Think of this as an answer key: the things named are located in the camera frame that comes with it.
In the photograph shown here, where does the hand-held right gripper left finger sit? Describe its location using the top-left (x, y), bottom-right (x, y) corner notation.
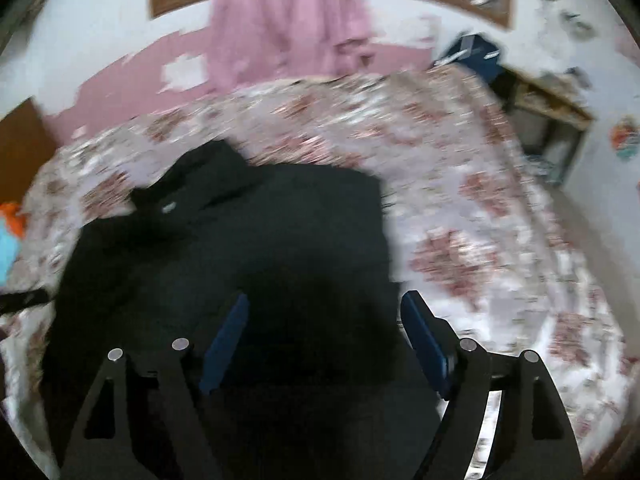
top-left (60, 292), bottom-right (251, 480)

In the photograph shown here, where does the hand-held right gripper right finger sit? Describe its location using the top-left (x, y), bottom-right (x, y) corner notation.
top-left (400, 290), bottom-right (586, 480)

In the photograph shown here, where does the black garment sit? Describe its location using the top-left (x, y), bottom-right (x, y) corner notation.
top-left (40, 140), bottom-right (451, 480)

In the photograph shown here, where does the floral bedsheet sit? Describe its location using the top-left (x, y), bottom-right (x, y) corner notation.
top-left (0, 67), bottom-right (631, 480)

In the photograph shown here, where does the light blue cloth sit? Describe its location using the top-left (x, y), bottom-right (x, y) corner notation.
top-left (0, 220), bottom-right (23, 283)

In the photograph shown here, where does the orange cloth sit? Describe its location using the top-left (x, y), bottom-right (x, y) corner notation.
top-left (0, 202), bottom-right (28, 241)

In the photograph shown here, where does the wooden side table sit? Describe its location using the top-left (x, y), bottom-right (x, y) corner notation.
top-left (492, 67), bottom-right (593, 186)

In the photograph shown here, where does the brown wooden headboard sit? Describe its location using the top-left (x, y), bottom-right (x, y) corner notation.
top-left (0, 97), bottom-right (61, 206)

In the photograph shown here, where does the navy blue bag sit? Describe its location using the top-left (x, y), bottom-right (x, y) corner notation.
top-left (432, 32), bottom-right (503, 83)

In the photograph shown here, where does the pink curtain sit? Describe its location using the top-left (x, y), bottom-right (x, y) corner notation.
top-left (207, 0), bottom-right (376, 96)

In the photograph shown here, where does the colourful wall sticker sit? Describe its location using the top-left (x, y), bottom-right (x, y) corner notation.
top-left (612, 115), bottom-right (640, 161)

